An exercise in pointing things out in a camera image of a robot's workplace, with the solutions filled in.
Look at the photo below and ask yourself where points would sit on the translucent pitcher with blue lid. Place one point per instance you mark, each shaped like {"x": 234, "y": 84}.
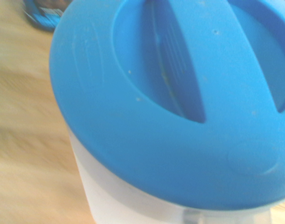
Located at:
{"x": 170, "y": 112}

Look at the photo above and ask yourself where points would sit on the can with blue label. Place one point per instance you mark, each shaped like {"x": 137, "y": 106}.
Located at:
{"x": 43, "y": 16}

